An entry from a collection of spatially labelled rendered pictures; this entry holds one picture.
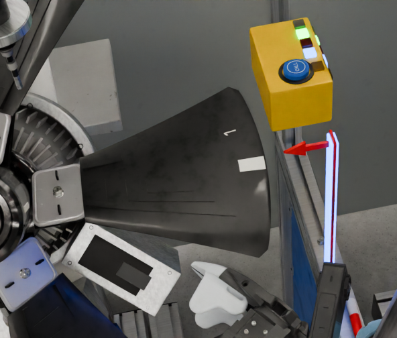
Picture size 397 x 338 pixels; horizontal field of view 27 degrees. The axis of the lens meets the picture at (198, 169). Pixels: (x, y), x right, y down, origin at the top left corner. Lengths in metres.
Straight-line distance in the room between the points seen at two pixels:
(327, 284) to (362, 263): 1.47
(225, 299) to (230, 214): 0.14
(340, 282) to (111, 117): 0.79
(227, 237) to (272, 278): 1.35
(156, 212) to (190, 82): 0.93
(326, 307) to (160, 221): 0.23
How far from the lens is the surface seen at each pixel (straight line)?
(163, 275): 1.17
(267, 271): 2.36
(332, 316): 0.90
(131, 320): 2.23
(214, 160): 1.04
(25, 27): 0.85
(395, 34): 1.97
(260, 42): 1.37
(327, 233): 1.21
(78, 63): 1.72
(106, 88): 1.65
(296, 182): 1.44
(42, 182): 1.08
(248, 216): 1.02
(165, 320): 2.22
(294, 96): 1.30
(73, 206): 1.04
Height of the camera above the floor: 1.98
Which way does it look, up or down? 49 degrees down
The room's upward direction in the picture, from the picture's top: 9 degrees counter-clockwise
